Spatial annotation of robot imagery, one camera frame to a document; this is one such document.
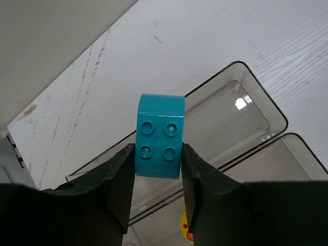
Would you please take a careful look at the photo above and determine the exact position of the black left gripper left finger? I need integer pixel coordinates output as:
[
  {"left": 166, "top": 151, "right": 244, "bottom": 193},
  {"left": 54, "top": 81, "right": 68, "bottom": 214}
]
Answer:
[{"left": 1, "top": 143, "right": 135, "bottom": 245}]

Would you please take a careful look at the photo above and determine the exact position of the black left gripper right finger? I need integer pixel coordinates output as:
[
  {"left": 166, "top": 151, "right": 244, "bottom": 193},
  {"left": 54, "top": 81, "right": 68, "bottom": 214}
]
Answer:
[{"left": 181, "top": 144, "right": 327, "bottom": 245}]

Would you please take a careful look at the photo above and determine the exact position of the yellow curved lego brick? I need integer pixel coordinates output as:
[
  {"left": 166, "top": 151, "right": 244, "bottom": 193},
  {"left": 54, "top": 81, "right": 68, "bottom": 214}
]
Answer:
[{"left": 180, "top": 206, "right": 194, "bottom": 243}]

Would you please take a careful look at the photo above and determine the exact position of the teal frog lego brick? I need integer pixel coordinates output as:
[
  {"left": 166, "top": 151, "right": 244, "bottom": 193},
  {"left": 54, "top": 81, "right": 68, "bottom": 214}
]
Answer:
[{"left": 135, "top": 94, "right": 185, "bottom": 179}]

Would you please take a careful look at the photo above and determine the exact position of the clear bin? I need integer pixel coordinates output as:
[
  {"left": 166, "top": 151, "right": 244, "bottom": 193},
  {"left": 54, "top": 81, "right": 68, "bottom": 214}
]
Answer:
[
  {"left": 123, "top": 133, "right": 327, "bottom": 245},
  {"left": 66, "top": 61, "right": 288, "bottom": 225}
]

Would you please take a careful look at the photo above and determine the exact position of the clear bin farthest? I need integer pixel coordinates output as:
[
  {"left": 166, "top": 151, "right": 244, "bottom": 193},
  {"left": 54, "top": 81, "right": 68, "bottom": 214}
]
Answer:
[{"left": 66, "top": 61, "right": 288, "bottom": 225}]

